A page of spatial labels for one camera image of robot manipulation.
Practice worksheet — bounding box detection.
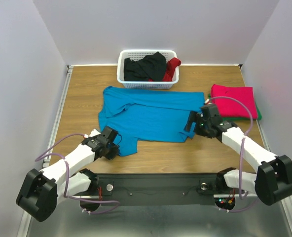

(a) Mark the blue t shirt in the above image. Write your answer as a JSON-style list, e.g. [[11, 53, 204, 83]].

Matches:
[[98, 86, 205, 157]]

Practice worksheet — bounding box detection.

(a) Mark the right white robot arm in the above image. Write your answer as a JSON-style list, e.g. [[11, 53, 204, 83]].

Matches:
[[184, 103, 292, 206]]

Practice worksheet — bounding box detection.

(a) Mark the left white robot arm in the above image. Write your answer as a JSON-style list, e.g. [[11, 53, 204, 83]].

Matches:
[[16, 126, 119, 222]]

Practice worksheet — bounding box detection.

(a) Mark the folded pink t shirt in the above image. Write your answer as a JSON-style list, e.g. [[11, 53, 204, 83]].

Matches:
[[211, 84, 258, 119]]

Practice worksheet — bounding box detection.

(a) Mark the folded green t shirt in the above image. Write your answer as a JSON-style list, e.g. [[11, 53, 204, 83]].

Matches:
[[209, 91, 262, 120]]

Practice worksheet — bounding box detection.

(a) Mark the red t shirt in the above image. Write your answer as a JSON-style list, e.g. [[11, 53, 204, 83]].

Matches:
[[161, 57, 181, 82]]

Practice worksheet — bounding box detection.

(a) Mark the black t shirt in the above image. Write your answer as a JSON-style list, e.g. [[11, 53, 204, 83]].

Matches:
[[123, 52, 167, 81]]

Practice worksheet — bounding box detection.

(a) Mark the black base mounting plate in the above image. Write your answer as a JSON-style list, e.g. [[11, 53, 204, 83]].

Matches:
[[81, 173, 232, 206]]

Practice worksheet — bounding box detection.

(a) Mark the white perforated plastic basket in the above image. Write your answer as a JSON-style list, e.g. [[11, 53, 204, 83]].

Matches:
[[116, 49, 179, 89]]

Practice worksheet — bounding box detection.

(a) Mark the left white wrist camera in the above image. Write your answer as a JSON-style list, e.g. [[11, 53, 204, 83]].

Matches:
[[84, 129, 101, 138]]

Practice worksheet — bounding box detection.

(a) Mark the left aluminium frame rail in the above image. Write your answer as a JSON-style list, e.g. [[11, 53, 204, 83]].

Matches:
[[42, 65, 74, 170]]

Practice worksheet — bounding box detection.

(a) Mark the aluminium frame rail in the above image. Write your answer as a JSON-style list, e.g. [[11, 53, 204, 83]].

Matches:
[[242, 63, 292, 237], [42, 65, 74, 170]]

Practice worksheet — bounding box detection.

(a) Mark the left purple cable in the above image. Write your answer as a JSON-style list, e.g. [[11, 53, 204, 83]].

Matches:
[[35, 133, 121, 215]]

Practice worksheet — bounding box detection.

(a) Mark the right aluminium frame rail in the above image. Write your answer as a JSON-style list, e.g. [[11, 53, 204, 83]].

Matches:
[[242, 63, 292, 237]]

